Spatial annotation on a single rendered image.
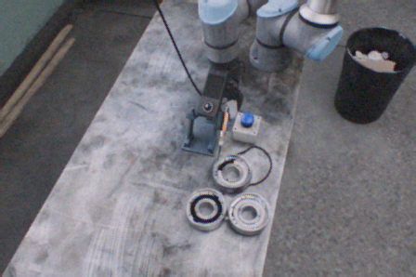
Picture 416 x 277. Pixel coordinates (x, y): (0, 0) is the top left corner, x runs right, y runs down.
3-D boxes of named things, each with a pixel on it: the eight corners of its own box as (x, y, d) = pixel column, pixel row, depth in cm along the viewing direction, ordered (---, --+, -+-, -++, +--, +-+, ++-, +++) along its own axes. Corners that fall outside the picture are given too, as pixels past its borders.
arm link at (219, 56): (232, 52, 78) (195, 46, 80) (233, 69, 82) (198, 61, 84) (243, 29, 82) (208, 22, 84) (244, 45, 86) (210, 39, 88)
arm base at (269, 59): (253, 39, 140) (255, 16, 132) (296, 46, 137) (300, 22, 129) (244, 68, 131) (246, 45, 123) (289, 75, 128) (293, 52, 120)
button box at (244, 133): (255, 144, 113) (256, 134, 109) (232, 139, 114) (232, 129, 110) (261, 123, 117) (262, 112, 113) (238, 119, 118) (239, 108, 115)
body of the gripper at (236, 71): (247, 78, 96) (246, 40, 86) (236, 104, 92) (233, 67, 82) (218, 72, 98) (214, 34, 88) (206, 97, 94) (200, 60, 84)
